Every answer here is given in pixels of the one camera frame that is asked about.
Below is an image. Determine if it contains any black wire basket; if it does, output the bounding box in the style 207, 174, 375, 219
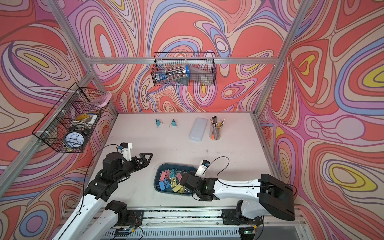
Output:
33, 83, 108, 154
151, 51, 217, 86

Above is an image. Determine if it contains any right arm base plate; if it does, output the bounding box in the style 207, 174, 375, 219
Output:
221, 209, 264, 227

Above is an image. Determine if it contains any teal binder clip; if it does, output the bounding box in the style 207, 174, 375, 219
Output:
169, 119, 178, 128
170, 169, 177, 179
156, 119, 164, 127

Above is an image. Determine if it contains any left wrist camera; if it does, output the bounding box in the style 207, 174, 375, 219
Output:
119, 143, 133, 161

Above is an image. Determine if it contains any back black wire basket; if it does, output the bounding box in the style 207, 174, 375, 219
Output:
151, 51, 217, 86

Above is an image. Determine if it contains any yellow binder clip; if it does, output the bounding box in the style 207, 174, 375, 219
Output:
171, 177, 178, 188
173, 184, 185, 194

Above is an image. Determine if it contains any black alarm clock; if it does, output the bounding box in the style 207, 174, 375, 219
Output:
64, 126, 90, 149

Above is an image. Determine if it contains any clear pen cup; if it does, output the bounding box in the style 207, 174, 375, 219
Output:
209, 116, 225, 141

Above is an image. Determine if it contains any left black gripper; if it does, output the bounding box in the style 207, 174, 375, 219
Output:
112, 151, 152, 183

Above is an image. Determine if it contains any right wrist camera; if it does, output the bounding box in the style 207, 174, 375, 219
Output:
195, 160, 210, 180

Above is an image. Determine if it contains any blue binder clip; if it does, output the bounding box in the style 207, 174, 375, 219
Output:
159, 181, 166, 191
163, 179, 172, 189

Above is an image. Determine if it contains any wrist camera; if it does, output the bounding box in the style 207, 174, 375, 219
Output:
195, 160, 210, 180
119, 143, 133, 161

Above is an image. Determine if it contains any clear blue-capped pen tube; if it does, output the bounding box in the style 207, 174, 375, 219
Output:
154, 65, 191, 83

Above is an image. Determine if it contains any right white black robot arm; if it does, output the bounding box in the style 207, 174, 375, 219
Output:
180, 174, 296, 221

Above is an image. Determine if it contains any pink item in basket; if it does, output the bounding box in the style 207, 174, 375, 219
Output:
90, 93, 113, 108

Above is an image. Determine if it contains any pink binder clip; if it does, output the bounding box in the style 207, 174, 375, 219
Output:
165, 170, 171, 181
159, 171, 167, 182
176, 173, 183, 182

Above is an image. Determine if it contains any dark teal storage tray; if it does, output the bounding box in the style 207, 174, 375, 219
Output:
154, 164, 197, 196

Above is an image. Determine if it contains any yellow white box in basket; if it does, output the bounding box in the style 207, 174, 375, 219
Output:
75, 112, 98, 125

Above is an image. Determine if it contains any light blue pencil case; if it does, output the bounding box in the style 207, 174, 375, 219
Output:
189, 118, 208, 142

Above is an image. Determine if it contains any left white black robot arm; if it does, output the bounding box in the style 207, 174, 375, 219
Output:
53, 149, 153, 240

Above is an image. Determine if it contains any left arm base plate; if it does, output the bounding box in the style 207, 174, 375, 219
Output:
115, 210, 145, 227

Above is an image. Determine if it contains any left black wire basket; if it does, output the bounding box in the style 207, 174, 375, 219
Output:
33, 83, 108, 154

